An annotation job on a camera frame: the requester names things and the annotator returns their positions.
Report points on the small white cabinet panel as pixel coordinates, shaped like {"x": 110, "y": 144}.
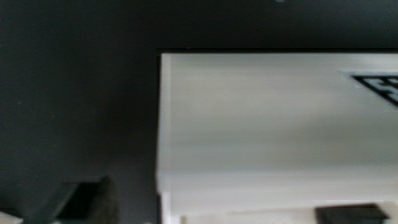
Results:
{"x": 277, "y": 136}

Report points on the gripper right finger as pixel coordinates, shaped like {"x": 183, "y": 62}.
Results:
{"x": 350, "y": 214}

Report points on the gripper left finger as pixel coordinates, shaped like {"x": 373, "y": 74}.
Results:
{"x": 82, "y": 204}

